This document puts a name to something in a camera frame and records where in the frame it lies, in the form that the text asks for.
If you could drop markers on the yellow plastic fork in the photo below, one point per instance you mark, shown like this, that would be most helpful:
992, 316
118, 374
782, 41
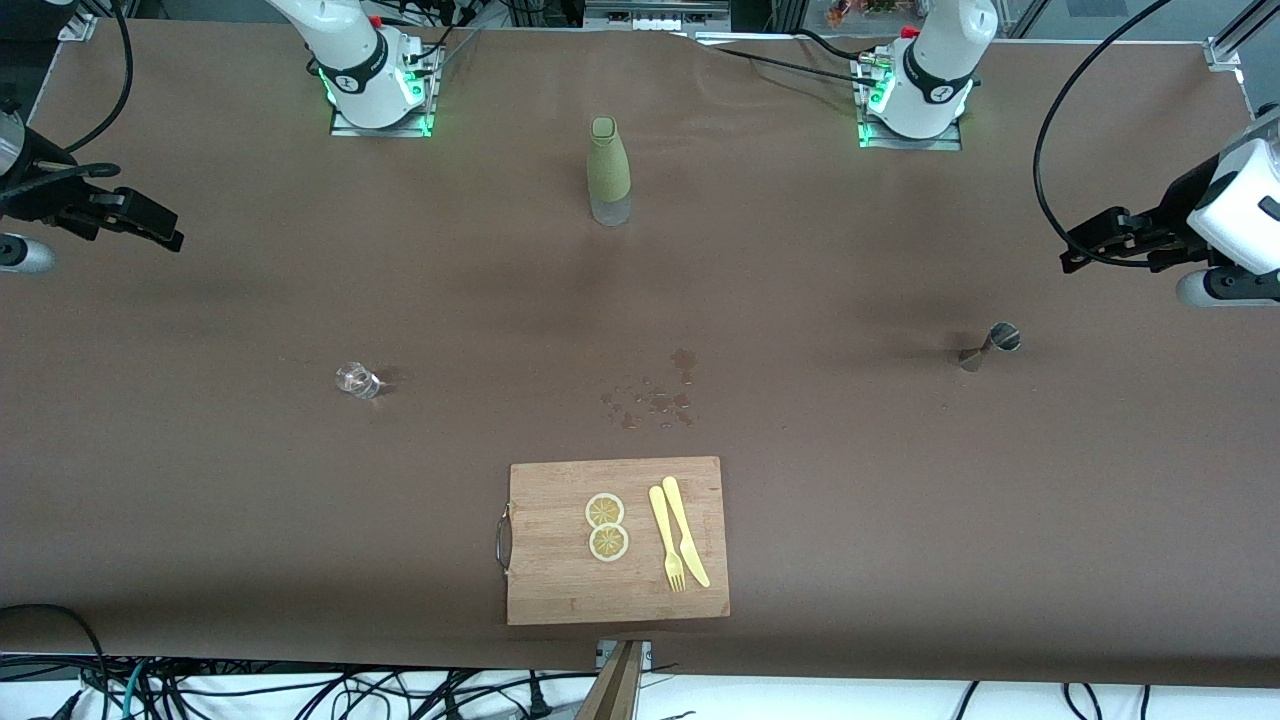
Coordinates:
662, 530

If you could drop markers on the aluminium frame corner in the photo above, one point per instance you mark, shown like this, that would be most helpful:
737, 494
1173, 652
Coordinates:
1230, 45
78, 25

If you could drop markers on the grey electrical box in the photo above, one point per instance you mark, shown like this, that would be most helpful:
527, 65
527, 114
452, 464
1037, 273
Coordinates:
655, 14

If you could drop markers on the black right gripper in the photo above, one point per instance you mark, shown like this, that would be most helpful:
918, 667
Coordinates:
42, 192

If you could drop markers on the wooden cutting board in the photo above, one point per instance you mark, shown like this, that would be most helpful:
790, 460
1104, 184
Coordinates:
560, 580

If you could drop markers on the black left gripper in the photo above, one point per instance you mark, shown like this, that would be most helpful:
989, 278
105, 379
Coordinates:
1178, 215

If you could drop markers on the upright support post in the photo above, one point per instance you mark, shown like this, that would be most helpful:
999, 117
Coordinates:
615, 690

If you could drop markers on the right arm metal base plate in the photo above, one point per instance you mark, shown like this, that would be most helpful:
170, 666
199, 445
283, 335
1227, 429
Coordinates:
380, 131

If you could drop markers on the metal post bracket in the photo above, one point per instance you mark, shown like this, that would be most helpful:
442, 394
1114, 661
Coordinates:
645, 652

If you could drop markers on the yellow lemon slice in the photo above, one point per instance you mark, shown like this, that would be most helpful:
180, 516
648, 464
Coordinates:
608, 543
605, 510

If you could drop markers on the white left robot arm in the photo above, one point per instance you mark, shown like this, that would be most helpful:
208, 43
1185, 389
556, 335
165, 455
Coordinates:
935, 70

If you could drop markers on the brown table cover sheet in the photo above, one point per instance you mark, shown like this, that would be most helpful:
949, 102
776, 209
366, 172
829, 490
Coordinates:
250, 500

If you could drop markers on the steel double jigger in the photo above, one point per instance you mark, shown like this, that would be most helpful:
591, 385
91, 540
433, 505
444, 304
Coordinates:
1003, 337

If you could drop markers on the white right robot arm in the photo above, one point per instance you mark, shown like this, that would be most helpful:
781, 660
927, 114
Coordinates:
360, 70

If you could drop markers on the yellow plastic knife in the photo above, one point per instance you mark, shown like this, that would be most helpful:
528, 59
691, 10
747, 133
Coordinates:
680, 520

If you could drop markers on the clear glass measuring cup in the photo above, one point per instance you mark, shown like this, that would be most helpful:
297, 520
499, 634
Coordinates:
356, 379

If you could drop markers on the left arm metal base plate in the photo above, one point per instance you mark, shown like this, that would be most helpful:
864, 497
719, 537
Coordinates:
910, 144

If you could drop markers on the green sleeved glass bottle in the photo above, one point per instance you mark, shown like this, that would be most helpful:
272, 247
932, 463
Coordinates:
608, 165

